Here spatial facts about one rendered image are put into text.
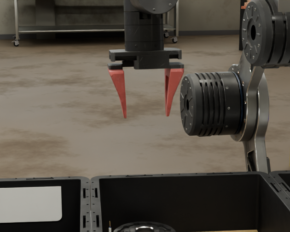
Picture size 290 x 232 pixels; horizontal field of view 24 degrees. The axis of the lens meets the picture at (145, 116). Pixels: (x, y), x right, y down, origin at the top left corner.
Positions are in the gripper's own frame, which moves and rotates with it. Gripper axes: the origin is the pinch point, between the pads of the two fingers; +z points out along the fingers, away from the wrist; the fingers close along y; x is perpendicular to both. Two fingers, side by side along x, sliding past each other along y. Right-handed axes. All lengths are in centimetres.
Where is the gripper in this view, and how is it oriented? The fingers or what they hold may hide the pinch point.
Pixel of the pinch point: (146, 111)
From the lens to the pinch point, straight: 100.0
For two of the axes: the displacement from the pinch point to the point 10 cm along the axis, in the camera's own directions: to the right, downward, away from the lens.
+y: 9.9, -0.4, 0.9
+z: 0.3, 9.9, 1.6
